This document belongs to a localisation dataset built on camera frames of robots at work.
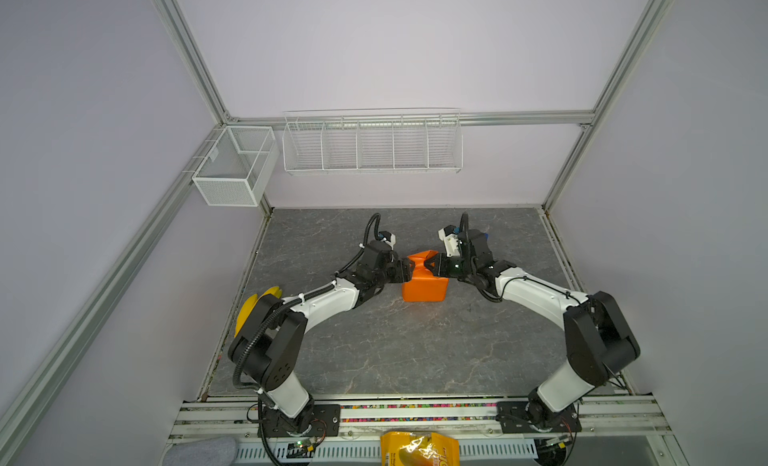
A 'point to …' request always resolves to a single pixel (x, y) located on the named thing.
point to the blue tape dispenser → (487, 236)
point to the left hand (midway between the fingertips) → (408, 268)
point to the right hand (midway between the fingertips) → (424, 265)
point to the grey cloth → (210, 451)
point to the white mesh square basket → (238, 168)
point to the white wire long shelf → (373, 141)
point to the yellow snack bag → (401, 448)
